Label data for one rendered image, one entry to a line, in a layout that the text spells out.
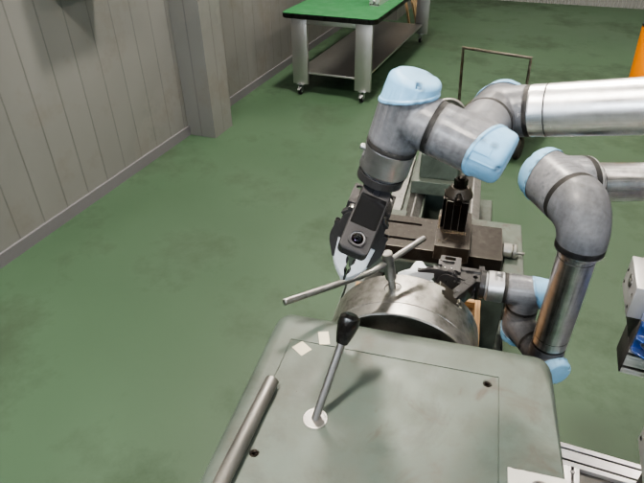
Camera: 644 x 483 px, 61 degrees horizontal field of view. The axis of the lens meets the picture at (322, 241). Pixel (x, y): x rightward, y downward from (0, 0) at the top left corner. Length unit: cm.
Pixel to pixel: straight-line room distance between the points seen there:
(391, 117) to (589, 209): 52
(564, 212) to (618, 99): 38
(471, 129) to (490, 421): 42
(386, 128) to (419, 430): 43
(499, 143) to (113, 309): 262
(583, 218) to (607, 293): 222
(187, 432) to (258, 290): 93
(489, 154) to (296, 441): 47
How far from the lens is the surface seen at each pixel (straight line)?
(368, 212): 80
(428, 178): 217
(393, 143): 76
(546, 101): 83
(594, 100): 82
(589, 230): 114
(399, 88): 74
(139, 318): 301
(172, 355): 277
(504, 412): 89
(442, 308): 109
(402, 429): 84
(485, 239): 176
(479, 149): 73
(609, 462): 225
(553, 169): 120
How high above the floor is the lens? 193
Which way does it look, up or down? 35 degrees down
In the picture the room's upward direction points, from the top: 1 degrees counter-clockwise
